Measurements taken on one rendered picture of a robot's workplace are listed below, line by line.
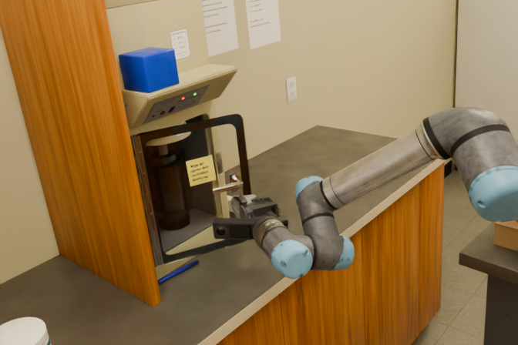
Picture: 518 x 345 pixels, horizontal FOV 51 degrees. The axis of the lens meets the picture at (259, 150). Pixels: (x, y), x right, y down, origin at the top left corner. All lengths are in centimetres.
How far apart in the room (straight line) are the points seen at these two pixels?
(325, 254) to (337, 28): 186
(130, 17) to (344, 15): 169
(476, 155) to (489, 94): 318
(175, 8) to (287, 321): 96
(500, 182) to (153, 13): 93
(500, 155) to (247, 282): 81
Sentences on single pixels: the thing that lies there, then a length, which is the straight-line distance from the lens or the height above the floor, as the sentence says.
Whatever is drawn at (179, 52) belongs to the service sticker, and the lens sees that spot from 154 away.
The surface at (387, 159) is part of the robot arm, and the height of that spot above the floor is 137.
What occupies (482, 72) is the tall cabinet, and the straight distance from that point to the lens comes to 422.
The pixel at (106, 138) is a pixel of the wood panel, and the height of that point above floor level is 141.
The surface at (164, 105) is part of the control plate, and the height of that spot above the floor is 146.
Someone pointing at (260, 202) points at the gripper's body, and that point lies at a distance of 134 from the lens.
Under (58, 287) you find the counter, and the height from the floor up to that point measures 94.
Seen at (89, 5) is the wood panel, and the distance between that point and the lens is 129.
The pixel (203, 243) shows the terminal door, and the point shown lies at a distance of 162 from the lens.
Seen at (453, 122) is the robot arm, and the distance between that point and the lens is 112.
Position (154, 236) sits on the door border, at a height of 109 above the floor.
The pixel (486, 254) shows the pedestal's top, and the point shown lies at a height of 94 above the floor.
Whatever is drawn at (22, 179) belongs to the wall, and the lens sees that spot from 182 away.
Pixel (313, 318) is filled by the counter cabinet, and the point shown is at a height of 69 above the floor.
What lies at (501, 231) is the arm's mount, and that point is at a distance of 172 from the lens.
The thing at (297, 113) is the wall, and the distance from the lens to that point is 268.
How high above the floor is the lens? 182
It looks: 21 degrees down
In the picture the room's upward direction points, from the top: 6 degrees counter-clockwise
